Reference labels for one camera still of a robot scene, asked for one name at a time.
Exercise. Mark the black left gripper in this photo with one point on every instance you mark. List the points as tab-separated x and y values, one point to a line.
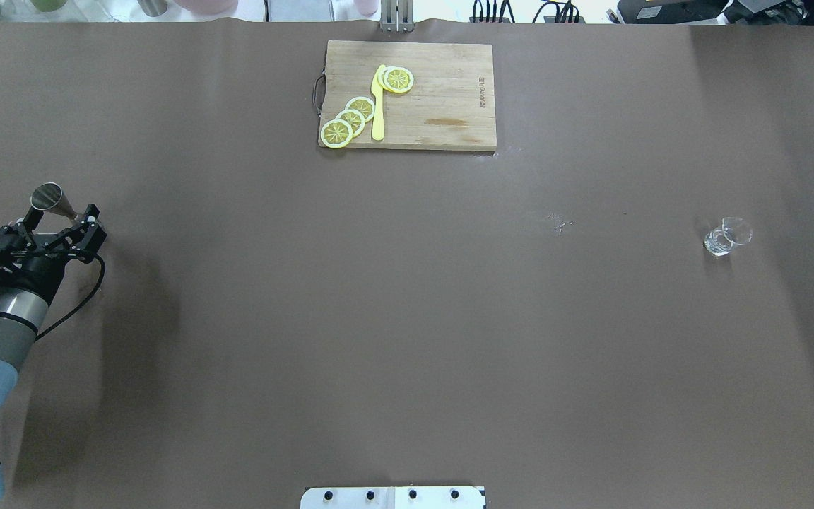
38	272

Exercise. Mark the steel double jigger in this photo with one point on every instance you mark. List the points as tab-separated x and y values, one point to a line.
50	199

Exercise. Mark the small clear glass cup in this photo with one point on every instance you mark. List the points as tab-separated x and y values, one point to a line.
732	233

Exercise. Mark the pink cup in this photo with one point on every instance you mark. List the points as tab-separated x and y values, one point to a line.
367	8

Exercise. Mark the pink bowl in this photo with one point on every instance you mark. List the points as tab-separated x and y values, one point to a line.
207	7

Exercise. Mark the lemon slice middle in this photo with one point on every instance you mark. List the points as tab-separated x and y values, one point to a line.
354	119

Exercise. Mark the lemon slice upper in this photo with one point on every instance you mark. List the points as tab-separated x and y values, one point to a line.
363	105

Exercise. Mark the yellow plastic knife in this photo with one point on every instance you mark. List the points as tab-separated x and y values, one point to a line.
377	91

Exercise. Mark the lemon slice on knife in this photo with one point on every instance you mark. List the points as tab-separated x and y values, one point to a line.
395	79

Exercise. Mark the wooden cutting board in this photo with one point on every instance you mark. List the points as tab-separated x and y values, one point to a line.
450	108

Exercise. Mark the black power adapter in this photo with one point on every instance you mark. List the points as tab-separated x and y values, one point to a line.
668	12

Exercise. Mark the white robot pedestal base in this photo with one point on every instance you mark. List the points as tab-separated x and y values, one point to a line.
394	497

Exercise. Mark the aluminium frame post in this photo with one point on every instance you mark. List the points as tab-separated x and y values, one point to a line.
396	16

